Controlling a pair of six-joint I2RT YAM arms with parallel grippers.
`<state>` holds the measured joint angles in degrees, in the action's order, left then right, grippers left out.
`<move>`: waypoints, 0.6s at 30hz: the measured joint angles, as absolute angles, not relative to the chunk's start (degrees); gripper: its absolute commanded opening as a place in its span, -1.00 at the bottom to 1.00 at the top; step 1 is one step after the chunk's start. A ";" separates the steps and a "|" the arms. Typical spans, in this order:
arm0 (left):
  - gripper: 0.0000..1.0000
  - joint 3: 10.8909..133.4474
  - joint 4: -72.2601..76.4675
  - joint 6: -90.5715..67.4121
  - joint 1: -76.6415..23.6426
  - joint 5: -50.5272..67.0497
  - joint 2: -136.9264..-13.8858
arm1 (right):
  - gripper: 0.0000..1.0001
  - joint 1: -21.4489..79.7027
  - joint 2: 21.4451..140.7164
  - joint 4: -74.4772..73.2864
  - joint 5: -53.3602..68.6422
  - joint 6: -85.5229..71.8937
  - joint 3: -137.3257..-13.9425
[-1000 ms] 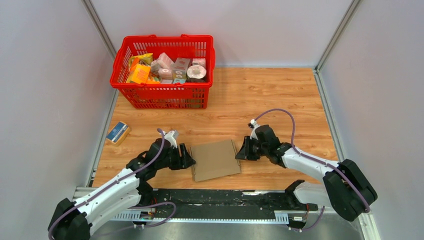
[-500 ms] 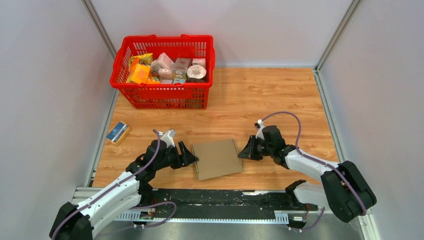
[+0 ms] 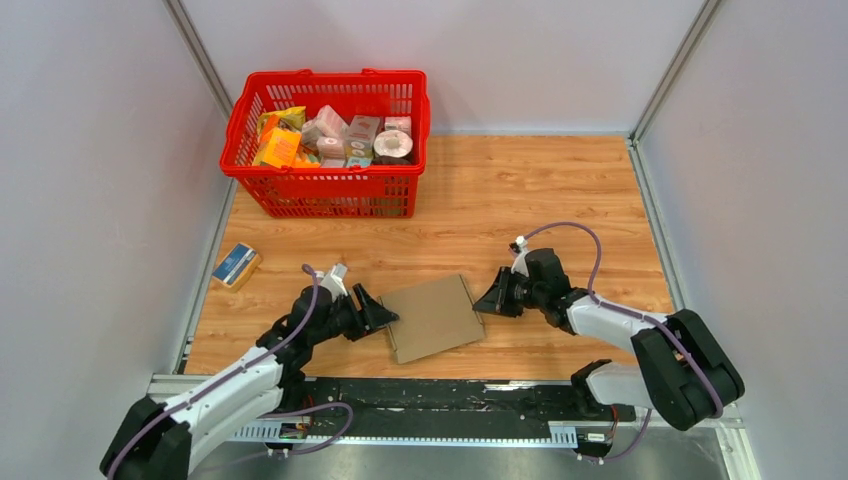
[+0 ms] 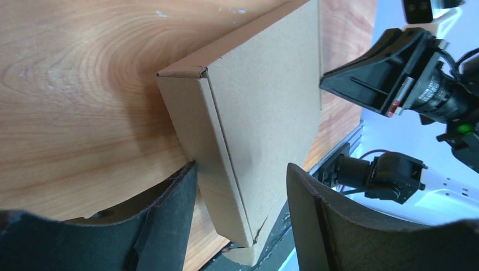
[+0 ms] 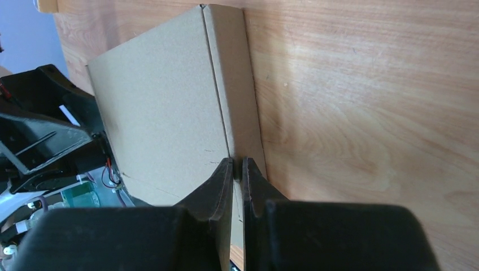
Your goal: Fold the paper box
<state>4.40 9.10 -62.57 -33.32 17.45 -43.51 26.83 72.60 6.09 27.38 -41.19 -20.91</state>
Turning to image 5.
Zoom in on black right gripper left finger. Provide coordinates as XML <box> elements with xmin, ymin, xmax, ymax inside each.
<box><xmin>11</xmin><ymin>158</ymin><xmax>233</xmax><ymax>270</ymax></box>

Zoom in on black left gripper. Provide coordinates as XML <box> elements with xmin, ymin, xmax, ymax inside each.
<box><xmin>1</xmin><ymin>64</ymin><xmax>115</xmax><ymax>194</ymax></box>

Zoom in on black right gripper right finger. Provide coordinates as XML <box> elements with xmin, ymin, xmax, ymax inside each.
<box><xmin>242</xmin><ymin>158</ymin><xmax>439</xmax><ymax>270</ymax></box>

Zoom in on brown cardboard paper box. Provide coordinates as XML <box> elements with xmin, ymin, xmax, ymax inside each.
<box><xmin>87</xmin><ymin>4</ymin><xmax>266</xmax><ymax>269</ymax></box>

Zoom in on blue yellow small box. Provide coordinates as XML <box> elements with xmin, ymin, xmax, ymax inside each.
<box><xmin>34</xmin><ymin>0</ymin><xmax>59</xmax><ymax>14</ymax></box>

